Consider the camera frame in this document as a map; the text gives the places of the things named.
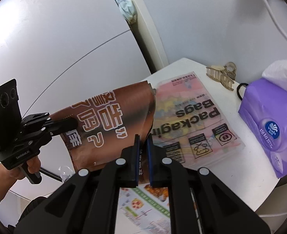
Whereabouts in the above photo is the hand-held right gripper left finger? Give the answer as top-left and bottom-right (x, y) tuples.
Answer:
(13, 134), (141, 234)

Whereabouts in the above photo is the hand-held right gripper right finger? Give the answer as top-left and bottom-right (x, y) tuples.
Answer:
(146, 134), (272, 234)

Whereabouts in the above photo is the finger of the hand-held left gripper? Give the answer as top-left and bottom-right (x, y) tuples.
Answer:
(42, 117), (78, 137)

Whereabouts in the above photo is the brown snack bag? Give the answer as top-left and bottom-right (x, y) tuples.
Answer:
(49, 80), (157, 184)

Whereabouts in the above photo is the white printed flyer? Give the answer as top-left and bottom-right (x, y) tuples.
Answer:
(115, 184), (172, 234)

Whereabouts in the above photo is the person's left hand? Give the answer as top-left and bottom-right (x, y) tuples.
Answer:
(5, 156), (43, 181)

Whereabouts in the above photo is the pastel packaging bag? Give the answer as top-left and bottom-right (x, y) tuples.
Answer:
(152, 72), (246, 170)

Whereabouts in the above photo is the white nightstand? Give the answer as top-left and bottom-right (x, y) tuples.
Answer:
(148, 58), (287, 212)

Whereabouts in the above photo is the white wardrobe door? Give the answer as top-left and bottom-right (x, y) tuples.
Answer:
(0, 0), (154, 200)

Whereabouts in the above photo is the beige hair claw clip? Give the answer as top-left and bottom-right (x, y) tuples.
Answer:
(206, 62), (237, 92)

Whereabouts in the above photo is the purple tissue pack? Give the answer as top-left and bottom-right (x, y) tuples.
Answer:
(238, 59), (287, 179)

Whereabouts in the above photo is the light blue cloth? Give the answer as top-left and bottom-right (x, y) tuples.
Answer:
(104, 0), (138, 22)

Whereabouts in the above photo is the black hair tie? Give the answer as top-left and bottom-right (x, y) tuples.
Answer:
(237, 83), (249, 101)

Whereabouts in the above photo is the white charging cable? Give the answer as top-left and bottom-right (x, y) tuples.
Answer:
(250, 0), (287, 51)

